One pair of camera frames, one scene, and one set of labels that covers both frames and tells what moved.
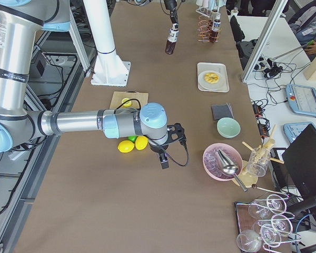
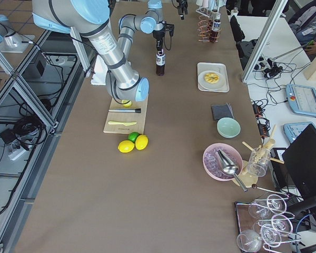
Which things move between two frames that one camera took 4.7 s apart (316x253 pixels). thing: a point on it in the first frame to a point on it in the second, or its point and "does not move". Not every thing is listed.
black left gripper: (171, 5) to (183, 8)
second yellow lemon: (141, 142) does not move
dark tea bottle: (172, 38) to (160, 61)
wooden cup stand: (256, 163) does not move
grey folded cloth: (222, 111) does not move
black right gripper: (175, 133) to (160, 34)
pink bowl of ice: (211, 165) does not move
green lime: (132, 138) does not move
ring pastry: (211, 78) does not move
